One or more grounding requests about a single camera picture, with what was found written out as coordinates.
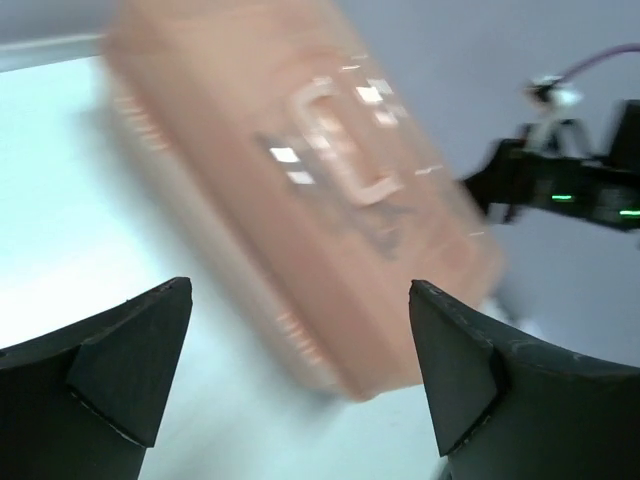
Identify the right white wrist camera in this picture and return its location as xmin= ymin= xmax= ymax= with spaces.
xmin=524 ymin=75 xmax=584 ymax=151

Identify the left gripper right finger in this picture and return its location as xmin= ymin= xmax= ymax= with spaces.
xmin=409 ymin=280 xmax=639 ymax=480

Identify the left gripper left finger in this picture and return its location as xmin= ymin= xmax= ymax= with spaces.
xmin=1 ymin=277 xmax=193 ymax=480

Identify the pink plastic tool box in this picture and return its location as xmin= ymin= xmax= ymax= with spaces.
xmin=103 ymin=1 xmax=504 ymax=401

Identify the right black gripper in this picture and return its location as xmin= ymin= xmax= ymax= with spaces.
xmin=460 ymin=139 xmax=608 ymax=223

